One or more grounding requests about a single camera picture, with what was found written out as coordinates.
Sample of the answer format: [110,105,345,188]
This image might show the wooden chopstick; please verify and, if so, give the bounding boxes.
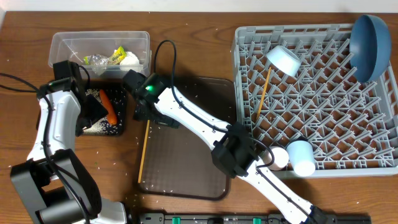
[256,67,272,121]
[137,120,150,184]

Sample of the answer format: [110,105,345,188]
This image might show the pile of white rice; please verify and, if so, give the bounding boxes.
[83,89,123,136]

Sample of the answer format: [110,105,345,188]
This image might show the orange carrot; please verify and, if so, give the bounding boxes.
[99,90,118,126]

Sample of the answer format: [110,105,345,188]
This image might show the yellow green snack wrapper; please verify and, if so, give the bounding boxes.
[83,46,127,75]

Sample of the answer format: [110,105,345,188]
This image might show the white tissue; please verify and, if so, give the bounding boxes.
[119,52,140,66]

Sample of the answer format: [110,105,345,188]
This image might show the pink cup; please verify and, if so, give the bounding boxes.
[269,146,289,171]

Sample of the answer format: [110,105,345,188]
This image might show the light blue bowl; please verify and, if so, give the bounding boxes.
[266,45,301,77]

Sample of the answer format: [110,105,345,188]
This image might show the light blue cup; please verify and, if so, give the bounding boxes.
[286,140,315,177]

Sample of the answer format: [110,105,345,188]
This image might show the dark blue plate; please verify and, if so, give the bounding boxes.
[349,15,392,83]

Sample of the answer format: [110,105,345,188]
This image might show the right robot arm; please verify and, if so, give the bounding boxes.
[132,85,327,223]

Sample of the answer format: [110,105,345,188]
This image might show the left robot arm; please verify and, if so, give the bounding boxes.
[10,78,128,223]

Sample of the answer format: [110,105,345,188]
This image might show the grey dishwasher rack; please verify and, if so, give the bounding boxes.
[231,24,397,178]

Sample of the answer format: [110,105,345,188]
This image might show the black tray bin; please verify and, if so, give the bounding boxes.
[82,79,127,136]

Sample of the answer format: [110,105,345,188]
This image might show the clear plastic bin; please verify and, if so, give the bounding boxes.
[48,31,152,79]

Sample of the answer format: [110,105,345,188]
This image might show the brown serving tray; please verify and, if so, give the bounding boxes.
[138,77,236,200]

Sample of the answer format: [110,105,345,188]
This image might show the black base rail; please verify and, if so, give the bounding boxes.
[135,213,372,224]

